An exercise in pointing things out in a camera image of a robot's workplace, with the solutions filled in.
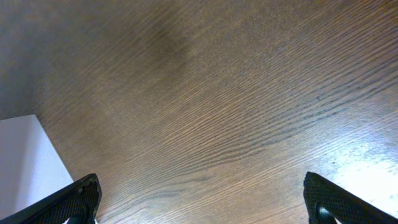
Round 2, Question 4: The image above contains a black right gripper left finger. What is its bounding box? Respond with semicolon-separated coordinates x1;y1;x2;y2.
1;174;102;224

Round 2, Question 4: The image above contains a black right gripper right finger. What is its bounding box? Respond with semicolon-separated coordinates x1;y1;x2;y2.
303;172;397;224

